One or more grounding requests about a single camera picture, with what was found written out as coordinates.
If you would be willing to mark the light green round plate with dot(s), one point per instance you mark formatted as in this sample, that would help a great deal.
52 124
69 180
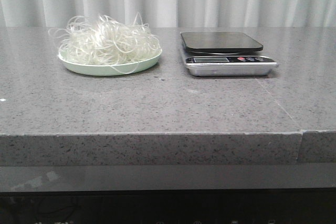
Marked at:
110 70

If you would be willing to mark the silver black kitchen scale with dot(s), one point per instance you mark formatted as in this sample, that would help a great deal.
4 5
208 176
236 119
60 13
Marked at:
224 54

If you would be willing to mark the white vermicelli noodle bundle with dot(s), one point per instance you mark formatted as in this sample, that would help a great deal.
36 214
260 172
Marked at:
105 41

